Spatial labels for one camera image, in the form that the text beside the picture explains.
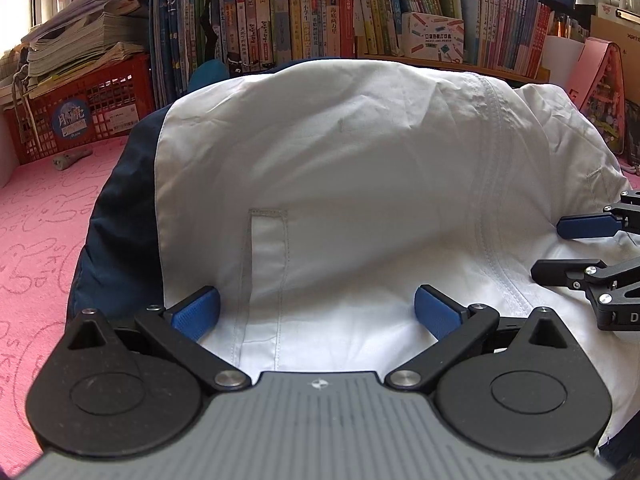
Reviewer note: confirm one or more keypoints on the small grey stick toy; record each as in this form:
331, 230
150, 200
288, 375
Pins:
72, 159

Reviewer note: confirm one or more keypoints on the pink printed blanket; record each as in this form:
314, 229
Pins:
40, 240

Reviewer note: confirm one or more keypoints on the red plastic crate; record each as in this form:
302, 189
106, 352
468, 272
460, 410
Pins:
105, 110

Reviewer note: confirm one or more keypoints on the row of colourful books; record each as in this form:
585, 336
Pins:
310, 25

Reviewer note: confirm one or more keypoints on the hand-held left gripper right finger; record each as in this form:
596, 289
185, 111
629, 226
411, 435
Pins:
435, 312

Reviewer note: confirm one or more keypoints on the white printed cardboard box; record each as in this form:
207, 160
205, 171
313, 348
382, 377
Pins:
432, 35

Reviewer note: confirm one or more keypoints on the white and navy jacket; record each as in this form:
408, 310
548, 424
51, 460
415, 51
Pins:
350, 160

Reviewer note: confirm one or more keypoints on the row of thin blue books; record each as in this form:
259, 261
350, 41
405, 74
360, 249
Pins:
172, 35

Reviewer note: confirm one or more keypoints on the wooden desktop bookshelf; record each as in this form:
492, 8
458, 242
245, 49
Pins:
450, 64

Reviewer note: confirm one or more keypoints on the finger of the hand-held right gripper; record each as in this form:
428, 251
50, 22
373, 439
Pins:
560, 271
587, 226

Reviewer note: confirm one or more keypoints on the pink printed gift bag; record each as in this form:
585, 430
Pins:
595, 85

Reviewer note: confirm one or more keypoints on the round blue plush toy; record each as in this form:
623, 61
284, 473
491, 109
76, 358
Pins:
206, 76

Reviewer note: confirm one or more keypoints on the stack of papers and magazines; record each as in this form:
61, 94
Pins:
85, 30

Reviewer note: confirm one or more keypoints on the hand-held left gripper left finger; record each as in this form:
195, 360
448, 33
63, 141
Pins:
197, 312

